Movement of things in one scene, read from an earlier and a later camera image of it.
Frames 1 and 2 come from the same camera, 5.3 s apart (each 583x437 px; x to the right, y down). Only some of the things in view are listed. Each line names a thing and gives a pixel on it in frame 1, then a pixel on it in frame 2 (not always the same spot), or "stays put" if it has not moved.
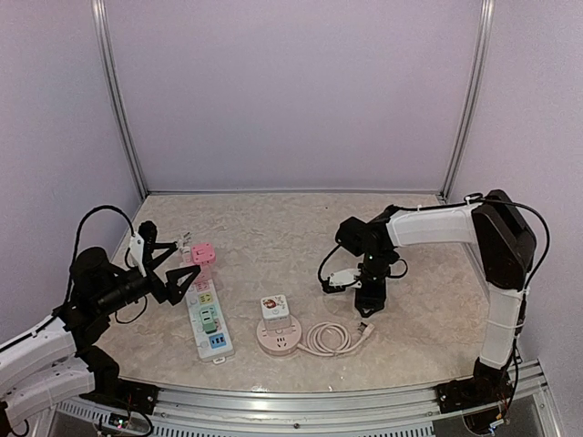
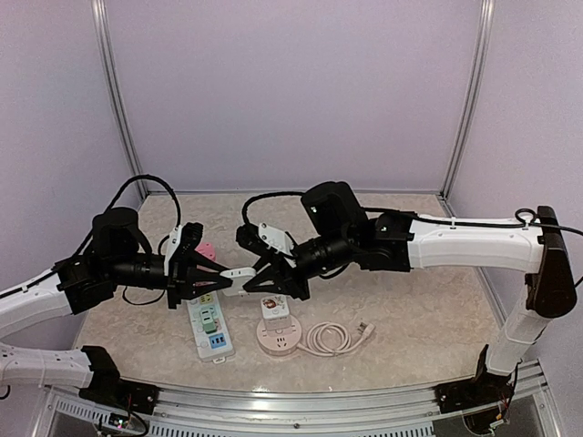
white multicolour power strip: [208, 319] stays put
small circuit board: [119, 421] stays put
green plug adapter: [208, 319] stays put
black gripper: [347, 277] → [260, 237]
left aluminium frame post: [99, 9] stays put
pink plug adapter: [203, 253] stays put
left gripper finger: [176, 291] → [222, 283]
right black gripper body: [378, 292] → [297, 287]
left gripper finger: [169, 248] → [201, 259]
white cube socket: [276, 312] stays put
